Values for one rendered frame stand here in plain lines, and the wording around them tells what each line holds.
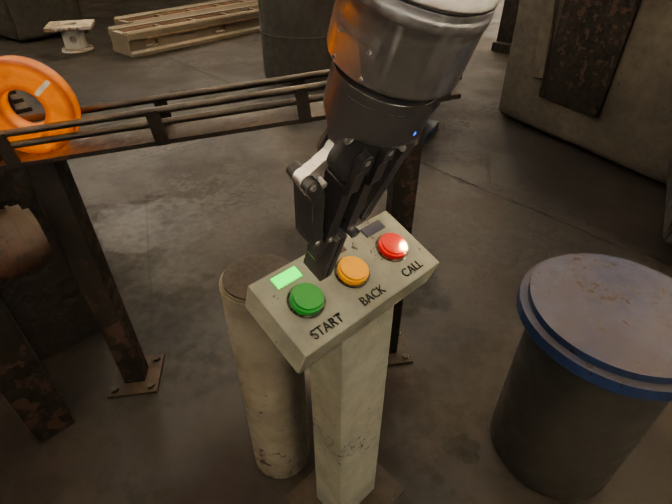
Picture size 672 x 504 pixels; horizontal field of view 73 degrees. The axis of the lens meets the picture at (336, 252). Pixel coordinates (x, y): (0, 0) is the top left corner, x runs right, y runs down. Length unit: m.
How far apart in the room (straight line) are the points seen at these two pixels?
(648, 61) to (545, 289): 1.60
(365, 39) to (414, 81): 0.04
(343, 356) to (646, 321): 0.52
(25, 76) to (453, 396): 1.08
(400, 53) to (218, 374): 1.08
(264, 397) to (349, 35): 0.65
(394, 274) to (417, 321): 0.78
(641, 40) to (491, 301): 1.34
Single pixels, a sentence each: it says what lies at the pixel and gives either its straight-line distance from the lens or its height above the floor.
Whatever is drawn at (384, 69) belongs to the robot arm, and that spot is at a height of 0.89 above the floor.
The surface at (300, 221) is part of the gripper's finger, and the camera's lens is 0.38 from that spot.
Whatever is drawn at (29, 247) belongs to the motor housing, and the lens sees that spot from 0.97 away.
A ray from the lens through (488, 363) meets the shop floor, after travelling 1.30.
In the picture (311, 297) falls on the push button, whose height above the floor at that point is 0.61.
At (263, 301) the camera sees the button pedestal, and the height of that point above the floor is 0.61.
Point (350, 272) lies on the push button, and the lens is 0.55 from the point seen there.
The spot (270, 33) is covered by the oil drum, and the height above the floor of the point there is 0.31.
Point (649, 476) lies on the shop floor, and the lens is 1.26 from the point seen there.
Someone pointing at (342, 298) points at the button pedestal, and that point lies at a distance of 0.54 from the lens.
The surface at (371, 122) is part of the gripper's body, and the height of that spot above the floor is 0.86.
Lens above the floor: 0.97
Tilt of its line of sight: 38 degrees down
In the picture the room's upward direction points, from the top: straight up
